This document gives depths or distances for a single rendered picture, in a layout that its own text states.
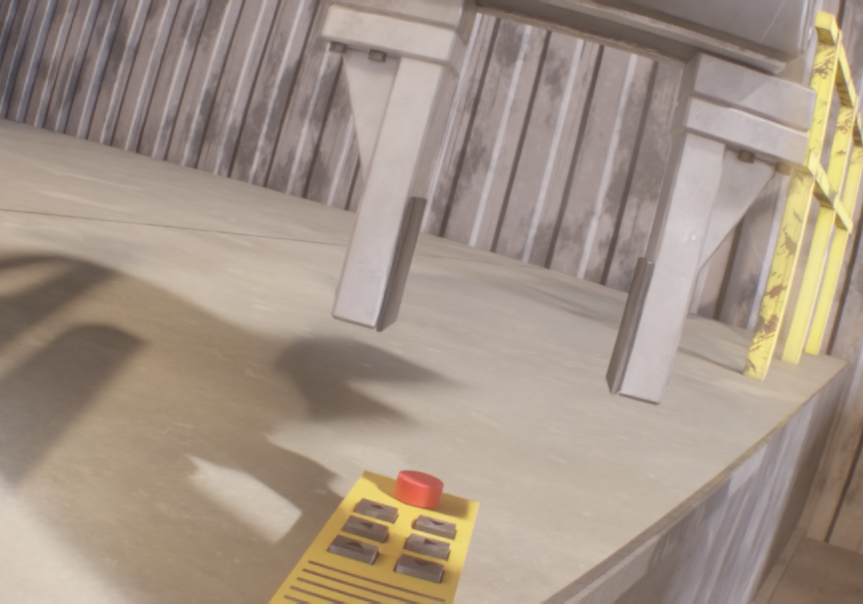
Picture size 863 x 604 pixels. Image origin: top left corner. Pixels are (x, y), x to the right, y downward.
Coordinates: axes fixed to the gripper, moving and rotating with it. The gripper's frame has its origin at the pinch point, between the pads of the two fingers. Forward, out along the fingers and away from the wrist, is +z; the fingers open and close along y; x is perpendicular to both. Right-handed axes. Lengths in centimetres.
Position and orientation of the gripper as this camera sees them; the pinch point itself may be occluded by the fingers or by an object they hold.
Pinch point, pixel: (516, 292)
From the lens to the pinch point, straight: 52.9
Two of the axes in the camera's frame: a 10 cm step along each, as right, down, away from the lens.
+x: 0.9, -0.8, 9.9
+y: 9.6, 2.6, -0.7
